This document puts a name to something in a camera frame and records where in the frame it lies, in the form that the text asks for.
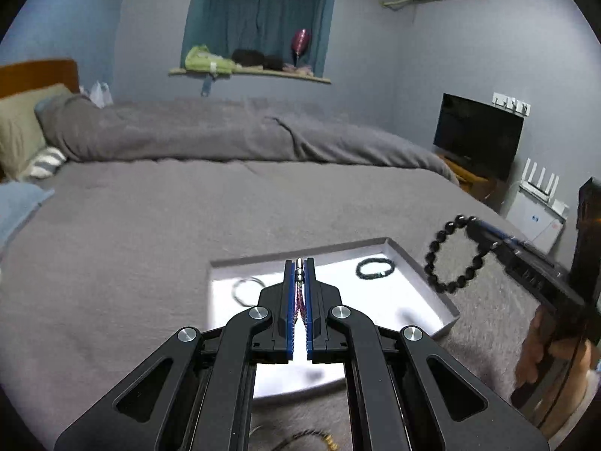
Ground large black bead bracelet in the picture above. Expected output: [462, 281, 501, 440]
[424, 213, 490, 295]

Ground dark red bead bracelet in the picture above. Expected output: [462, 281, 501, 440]
[251, 427, 340, 451]

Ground blue beaded bracelet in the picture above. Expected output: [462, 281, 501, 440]
[354, 257, 396, 281]

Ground silver wire bangle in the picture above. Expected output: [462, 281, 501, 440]
[231, 277, 266, 307]

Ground right hand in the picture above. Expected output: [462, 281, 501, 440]
[513, 304, 601, 404]

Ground wooden tv stand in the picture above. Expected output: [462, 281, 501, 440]
[437, 153, 501, 206]

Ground white cabinet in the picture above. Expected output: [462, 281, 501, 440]
[505, 186, 564, 254]

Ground white wifi router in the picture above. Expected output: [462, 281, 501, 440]
[519, 158, 569, 219]

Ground black television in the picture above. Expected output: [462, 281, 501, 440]
[433, 94, 524, 181]

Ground grey shallow cardboard box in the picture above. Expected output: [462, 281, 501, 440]
[206, 237, 459, 401]

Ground grey bed cover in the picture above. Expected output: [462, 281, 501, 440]
[0, 159, 541, 451]

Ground wooden window shelf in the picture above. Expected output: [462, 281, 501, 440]
[168, 67, 332, 85]

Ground blue blanket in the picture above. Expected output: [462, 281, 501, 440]
[0, 181, 54, 250]

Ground grey folded duvet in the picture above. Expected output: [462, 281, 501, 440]
[35, 95, 456, 182]

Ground striped pillow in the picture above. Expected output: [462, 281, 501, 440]
[20, 147, 67, 181]

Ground black clothes on shelf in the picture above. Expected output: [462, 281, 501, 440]
[231, 49, 284, 71]

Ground olive green pillow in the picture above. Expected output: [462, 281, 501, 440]
[0, 83, 71, 179]

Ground white plastic bag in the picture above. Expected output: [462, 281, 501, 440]
[89, 82, 113, 108]

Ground teal curtain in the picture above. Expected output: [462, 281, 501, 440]
[180, 0, 335, 77]

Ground green cloth on shelf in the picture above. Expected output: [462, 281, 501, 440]
[183, 45, 236, 76]

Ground wooden headboard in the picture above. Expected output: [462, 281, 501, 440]
[0, 59, 80, 99]

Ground white wall hooks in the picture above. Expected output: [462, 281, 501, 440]
[492, 93, 531, 117]

